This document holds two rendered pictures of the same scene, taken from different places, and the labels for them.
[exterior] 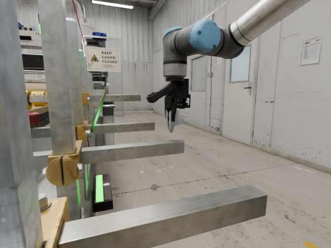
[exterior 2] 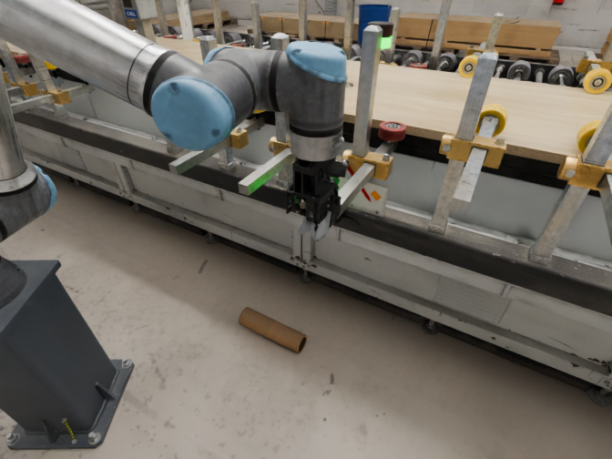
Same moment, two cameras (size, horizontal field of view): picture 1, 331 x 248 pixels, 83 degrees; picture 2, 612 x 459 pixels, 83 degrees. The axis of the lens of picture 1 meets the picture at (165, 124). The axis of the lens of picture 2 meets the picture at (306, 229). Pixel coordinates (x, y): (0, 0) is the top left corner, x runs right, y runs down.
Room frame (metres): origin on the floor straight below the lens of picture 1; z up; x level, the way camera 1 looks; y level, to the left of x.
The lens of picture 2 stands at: (1.15, -0.42, 1.30)
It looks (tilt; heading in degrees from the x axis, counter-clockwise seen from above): 38 degrees down; 139
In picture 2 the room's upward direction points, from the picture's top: straight up
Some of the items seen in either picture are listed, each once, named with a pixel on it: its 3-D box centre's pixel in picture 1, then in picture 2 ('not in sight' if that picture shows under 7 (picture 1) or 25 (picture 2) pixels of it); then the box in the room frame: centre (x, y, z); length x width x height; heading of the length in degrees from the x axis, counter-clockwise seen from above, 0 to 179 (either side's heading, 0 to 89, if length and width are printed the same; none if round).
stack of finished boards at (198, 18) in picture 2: not in sight; (182, 19); (-7.54, 3.47, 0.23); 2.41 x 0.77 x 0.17; 111
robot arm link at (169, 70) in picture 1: (174, 72); (317, 141); (0.74, -0.03, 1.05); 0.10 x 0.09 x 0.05; 20
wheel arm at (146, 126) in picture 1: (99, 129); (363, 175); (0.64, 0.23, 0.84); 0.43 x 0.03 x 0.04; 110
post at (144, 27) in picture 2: not in sight; (160, 92); (-0.13, 0.02, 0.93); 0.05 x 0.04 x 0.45; 20
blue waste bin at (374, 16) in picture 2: not in sight; (373, 29); (-3.14, 4.87, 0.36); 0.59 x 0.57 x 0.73; 109
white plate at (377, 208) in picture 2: (87, 163); (343, 191); (0.56, 0.24, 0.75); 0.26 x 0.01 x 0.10; 20
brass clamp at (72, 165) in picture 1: (67, 160); (290, 148); (0.37, 0.20, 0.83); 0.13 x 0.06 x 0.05; 20
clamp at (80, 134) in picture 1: (78, 131); (367, 162); (0.60, 0.29, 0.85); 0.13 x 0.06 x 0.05; 20
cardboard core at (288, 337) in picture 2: not in sight; (271, 329); (0.38, 0.06, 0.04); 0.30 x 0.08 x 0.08; 20
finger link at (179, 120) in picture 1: (177, 121); (307, 225); (0.72, -0.04, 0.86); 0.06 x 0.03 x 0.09; 110
